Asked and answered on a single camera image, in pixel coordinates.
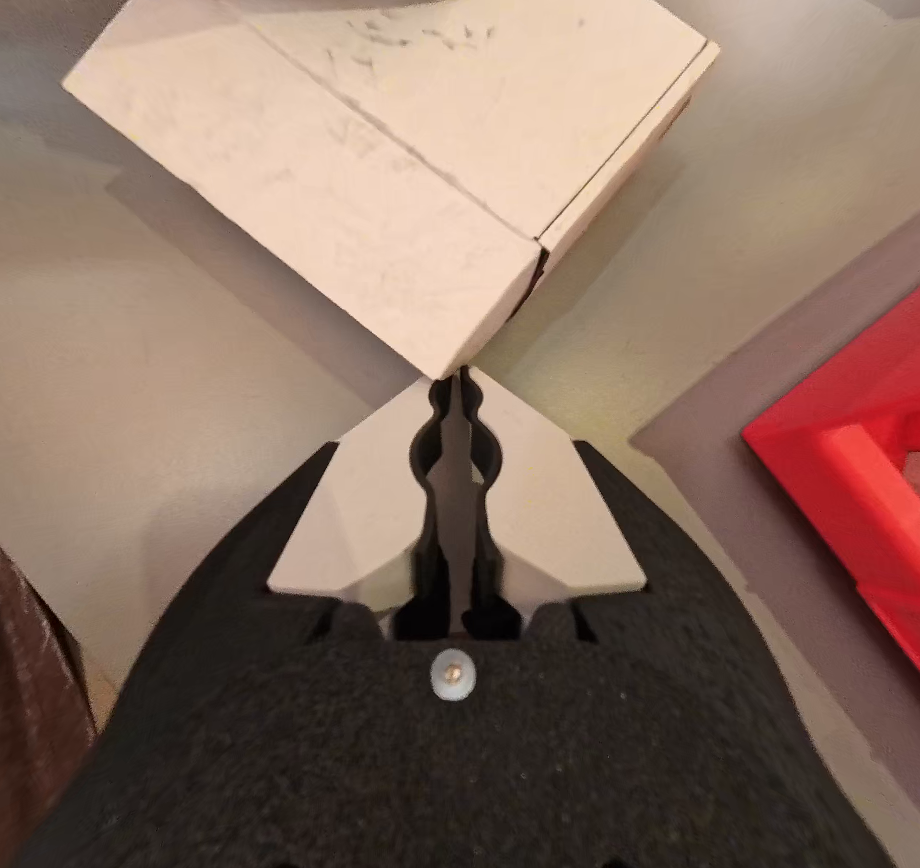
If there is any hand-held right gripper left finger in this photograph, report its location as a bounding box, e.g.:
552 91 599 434
267 378 461 639

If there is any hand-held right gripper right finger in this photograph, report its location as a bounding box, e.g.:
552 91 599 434
460 367 648 640

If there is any red plastic bin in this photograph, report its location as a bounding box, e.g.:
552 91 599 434
742 289 920 671

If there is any white cardboard box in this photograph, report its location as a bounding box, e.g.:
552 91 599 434
61 0 721 384

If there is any brown leather chair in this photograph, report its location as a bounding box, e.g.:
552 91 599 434
0 545 98 868

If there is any grey desk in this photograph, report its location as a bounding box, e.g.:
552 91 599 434
0 0 920 868

